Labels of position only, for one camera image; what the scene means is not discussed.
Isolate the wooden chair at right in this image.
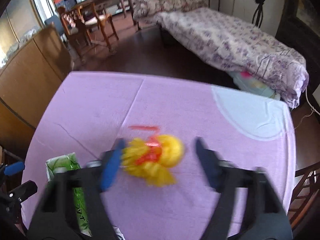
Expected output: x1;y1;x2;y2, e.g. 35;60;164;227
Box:
288;162;319;230

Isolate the purple table cloth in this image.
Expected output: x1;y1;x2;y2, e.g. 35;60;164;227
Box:
21;71;297;240

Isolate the folded floral quilt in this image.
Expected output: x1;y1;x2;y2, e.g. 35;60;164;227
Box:
133;0;208;20

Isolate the wooden cabinet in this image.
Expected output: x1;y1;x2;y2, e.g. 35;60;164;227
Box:
1;24;74;158

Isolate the green snack wrapper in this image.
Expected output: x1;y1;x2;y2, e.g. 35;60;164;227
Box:
45;152;93;237

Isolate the floral bed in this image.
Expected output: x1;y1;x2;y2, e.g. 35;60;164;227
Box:
132;6;310;110

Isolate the carved wooden chair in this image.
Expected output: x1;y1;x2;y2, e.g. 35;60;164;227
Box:
57;3;119;63

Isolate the white cable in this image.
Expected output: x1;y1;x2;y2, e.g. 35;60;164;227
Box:
294;86;318;129

